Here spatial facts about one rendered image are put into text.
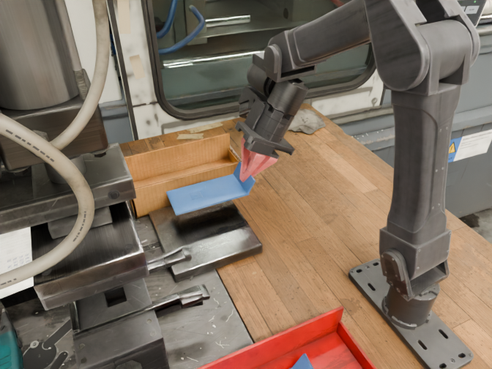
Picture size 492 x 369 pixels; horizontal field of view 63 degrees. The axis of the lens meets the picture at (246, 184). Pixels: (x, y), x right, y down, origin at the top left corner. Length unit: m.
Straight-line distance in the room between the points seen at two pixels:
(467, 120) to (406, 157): 1.25
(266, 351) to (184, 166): 0.49
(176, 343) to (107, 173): 0.29
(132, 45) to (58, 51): 0.64
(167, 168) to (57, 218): 0.49
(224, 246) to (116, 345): 0.26
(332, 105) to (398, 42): 0.84
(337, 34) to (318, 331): 0.40
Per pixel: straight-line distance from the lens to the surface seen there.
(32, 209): 0.44
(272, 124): 0.70
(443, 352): 0.66
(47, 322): 0.70
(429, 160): 0.51
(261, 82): 0.74
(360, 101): 1.36
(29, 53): 0.37
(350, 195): 0.87
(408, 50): 0.46
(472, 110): 1.81
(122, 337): 0.54
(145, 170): 0.89
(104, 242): 0.43
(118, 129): 1.12
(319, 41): 0.60
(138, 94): 1.06
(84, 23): 1.04
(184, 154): 0.90
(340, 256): 0.74
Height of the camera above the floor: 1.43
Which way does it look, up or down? 38 degrees down
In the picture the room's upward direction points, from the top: straight up
